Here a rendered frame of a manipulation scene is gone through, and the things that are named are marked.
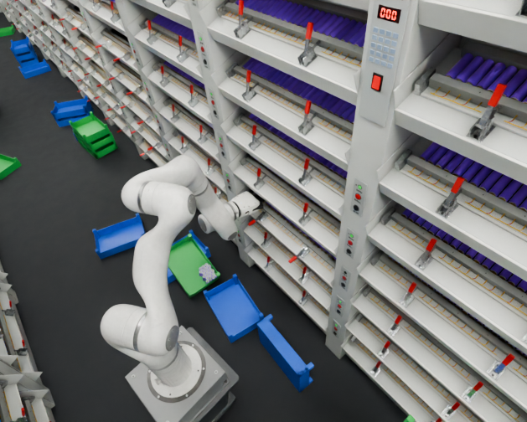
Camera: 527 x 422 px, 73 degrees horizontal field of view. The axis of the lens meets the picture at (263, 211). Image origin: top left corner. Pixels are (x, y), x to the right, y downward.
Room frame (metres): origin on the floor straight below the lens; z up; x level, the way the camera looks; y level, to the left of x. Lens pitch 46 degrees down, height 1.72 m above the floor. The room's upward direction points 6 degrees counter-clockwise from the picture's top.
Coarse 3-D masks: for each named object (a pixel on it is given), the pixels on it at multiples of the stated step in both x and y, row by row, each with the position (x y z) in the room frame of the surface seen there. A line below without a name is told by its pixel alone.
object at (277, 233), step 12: (240, 192) 1.20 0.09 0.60; (252, 192) 1.22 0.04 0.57; (252, 216) 1.10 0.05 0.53; (276, 228) 1.00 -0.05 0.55; (288, 240) 0.93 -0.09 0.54; (312, 252) 0.85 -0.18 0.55; (324, 252) 0.83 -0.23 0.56; (312, 264) 0.80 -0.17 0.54; (324, 264) 0.79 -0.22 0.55; (324, 276) 0.74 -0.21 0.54
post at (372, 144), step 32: (416, 0) 0.62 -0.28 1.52; (416, 32) 0.63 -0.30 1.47; (448, 32) 0.69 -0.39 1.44; (416, 64) 0.64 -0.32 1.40; (384, 128) 0.63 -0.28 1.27; (352, 160) 0.69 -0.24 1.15; (384, 160) 0.62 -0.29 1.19; (352, 192) 0.67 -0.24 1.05; (352, 224) 0.66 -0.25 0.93; (352, 288) 0.62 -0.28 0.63
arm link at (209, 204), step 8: (208, 184) 0.93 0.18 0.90; (208, 192) 0.92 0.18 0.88; (200, 200) 0.90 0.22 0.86; (208, 200) 0.92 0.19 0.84; (216, 200) 0.95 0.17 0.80; (200, 208) 0.92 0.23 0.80; (208, 208) 0.92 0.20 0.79; (216, 208) 0.93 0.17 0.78; (224, 208) 0.94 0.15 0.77; (208, 216) 0.91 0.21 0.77; (216, 216) 0.91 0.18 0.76; (224, 216) 0.91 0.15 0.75; (216, 224) 0.89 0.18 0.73; (224, 224) 0.90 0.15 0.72; (232, 224) 0.91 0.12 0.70; (224, 232) 0.89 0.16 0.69; (232, 232) 0.91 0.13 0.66
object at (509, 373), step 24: (360, 264) 0.62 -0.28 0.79; (384, 264) 0.62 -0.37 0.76; (384, 288) 0.55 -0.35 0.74; (408, 288) 0.53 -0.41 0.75; (432, 288) 0.51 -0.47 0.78; (408, 312) 0.46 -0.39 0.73; (432, 312) 0.45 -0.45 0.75; (456, 312) 0.43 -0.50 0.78; (432, 336) 0.40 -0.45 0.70; (456, 336) 0.38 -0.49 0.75; (480, 336) 0.36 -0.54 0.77; (480, 360) 0.31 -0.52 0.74; (504, 360) 0.28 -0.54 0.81; (504, 384) 0.25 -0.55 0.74
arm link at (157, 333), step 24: (144, 192) 0.75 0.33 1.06; (168, 192) 0.73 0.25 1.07; (168, 216) 0.68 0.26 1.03; (192, 216) 0.70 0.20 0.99; (144, 240) 0.65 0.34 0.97; (168, 240) 0.66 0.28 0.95; (144, 264) 0.60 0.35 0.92; (144, 288) 0.55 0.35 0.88; (168, 312) 0.51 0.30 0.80; (144, 336) 0.45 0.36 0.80; (168, 336) 0.45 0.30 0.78
